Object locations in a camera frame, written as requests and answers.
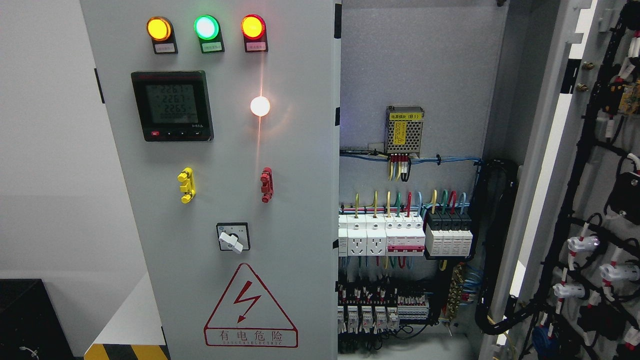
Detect grey cabinet door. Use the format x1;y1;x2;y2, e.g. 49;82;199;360
80;0;342;360
475;0;639;360

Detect red terminal connector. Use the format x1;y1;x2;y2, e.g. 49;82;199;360
259;166;274;204

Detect white socket modules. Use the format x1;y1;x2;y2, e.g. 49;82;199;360
338;214;387;257

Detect white glowing indicator light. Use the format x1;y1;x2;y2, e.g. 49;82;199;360
249;95;271;117

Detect perforated metal power supply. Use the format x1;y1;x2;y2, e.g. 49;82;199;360
385;105;425;155

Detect white red circuit breaker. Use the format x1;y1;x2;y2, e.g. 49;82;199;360
384;213;426;256

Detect yellow terminal connector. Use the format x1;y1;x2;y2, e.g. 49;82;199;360
177;167;196;204

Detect black relay terminal row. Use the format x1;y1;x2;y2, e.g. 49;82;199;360
334;276;430;335

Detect black white surge protector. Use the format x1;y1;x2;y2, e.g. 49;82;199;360
424;210;473;258

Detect red electric hazard sticker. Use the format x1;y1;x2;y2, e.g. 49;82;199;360
204;263;298;348

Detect black digital power meter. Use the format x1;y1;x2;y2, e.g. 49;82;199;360
131;70;214;142

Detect red indicator light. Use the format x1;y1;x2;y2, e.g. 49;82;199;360
241;14;269;53

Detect green indicator light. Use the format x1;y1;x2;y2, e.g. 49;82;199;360
193;14;225;54

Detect yellow indicator light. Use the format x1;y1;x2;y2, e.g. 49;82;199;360
146;16;178;55

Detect white rotary selector switch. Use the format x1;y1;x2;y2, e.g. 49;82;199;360
215;222;250;255

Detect black right cable loom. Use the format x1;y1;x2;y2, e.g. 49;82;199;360
470;158;546;336

